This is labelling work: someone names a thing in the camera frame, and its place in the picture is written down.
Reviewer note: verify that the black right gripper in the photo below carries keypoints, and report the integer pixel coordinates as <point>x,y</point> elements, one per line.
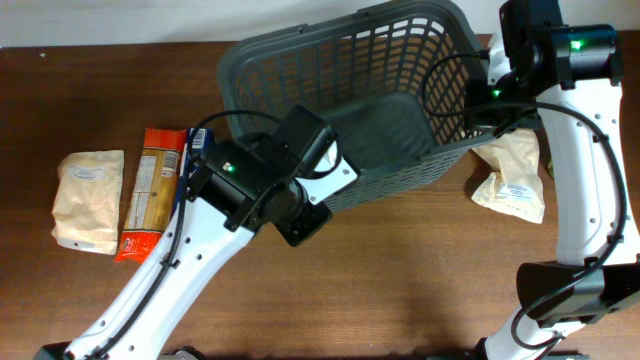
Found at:
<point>498,131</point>

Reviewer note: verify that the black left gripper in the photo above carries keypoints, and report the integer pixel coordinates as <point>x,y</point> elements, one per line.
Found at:
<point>318,222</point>

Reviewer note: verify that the blue tea box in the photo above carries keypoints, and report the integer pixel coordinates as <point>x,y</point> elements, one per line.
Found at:
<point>199,142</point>

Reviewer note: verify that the orange snack packet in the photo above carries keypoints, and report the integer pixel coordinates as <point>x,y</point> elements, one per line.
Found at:
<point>153,195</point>

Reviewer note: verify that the beige paper pouch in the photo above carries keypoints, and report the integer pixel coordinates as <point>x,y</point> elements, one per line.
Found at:
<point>87,204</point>
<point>513,187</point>

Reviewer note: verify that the grey plastic basket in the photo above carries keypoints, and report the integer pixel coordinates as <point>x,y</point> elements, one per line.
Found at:
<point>391,79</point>

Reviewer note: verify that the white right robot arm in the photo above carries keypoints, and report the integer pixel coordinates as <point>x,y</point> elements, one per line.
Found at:
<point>571,77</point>

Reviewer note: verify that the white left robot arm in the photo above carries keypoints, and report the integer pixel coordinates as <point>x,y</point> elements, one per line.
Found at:
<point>233,189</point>

